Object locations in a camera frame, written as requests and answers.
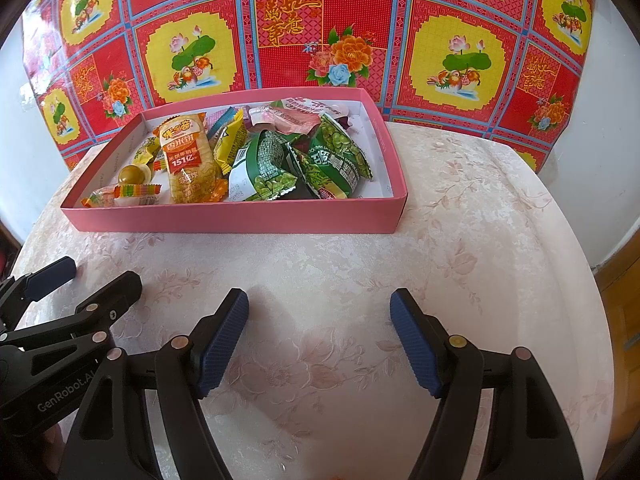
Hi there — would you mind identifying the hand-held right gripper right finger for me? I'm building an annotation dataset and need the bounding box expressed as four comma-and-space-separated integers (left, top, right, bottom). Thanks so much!
390, 287, 583, 480

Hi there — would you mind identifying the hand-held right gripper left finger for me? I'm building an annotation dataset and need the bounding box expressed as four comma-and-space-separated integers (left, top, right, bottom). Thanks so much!
60, 287, 250, 480

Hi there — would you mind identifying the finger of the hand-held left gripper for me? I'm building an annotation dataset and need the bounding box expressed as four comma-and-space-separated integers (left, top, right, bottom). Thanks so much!
0, 270, 143, 357
0, 256, 77, 326

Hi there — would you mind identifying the clear packet with striped ends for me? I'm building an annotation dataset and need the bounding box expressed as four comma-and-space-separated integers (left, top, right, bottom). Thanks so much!
81, 183, 163, 208

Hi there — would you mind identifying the round candy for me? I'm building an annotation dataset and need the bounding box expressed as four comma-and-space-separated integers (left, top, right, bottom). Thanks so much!
117, 162, 153, 186

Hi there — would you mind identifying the pink cardboard box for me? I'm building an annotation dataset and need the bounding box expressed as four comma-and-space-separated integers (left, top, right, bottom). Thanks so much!
60, 87, 407, 235

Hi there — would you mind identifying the yellow packet with green print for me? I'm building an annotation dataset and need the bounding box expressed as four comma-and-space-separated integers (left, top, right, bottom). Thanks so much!
134, 136, 162, 167

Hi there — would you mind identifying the orange rice cracker packet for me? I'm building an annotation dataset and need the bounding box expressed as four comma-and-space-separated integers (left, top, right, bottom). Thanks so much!
152, 112, 228, 205

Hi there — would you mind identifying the green pea packet white side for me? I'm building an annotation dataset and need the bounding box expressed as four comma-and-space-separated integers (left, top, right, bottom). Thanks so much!
227, 130, 297, 202

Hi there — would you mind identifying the yellow crinkled snack packet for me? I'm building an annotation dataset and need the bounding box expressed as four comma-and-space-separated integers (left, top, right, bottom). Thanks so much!
214, 109, 249, 179

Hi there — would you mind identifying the large green pea packet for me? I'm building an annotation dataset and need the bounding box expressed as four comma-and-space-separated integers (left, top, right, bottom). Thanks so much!
290, 114, 375, 201

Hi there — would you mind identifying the peach jelly pouch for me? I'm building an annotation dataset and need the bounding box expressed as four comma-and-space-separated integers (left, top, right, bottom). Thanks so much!
270, 97, 351, 136

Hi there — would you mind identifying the red floral printed cloth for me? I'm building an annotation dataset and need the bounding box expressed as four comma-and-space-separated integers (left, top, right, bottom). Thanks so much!
22, 0, 596, 173

